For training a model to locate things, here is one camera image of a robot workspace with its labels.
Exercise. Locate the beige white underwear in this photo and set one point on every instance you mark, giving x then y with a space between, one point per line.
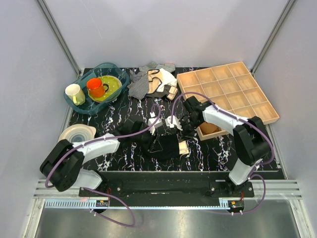
158 79

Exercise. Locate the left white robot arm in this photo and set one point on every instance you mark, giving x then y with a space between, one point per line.
63 165

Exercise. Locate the orange mug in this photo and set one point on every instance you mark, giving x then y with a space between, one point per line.
96 87

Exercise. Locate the rolled tan underwear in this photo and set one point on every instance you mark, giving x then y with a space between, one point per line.
208 128

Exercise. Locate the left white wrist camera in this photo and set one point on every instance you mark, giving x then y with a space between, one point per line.
156 122

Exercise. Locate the black underwear beige waistband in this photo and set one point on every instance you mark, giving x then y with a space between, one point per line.
164 147

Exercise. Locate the wooden compartment tray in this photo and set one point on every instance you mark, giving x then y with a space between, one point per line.
232 87

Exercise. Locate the pale yellow mug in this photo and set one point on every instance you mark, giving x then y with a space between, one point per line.
75 94

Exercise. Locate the dark beige folded underwear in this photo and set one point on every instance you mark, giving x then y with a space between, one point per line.
168 92

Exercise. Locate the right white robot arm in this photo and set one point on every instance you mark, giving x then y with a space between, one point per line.
252 143

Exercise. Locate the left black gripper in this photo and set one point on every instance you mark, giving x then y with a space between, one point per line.
152 139

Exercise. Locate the striped grey garment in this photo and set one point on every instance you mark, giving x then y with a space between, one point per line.
139 86

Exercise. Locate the green dotted plate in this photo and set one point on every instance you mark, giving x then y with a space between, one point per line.
112 86

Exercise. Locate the blue transparent plastic basket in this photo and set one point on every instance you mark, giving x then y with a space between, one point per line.
91 107

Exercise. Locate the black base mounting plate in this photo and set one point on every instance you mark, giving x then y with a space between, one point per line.
172 189

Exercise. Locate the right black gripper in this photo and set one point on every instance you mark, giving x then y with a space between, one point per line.
184 135

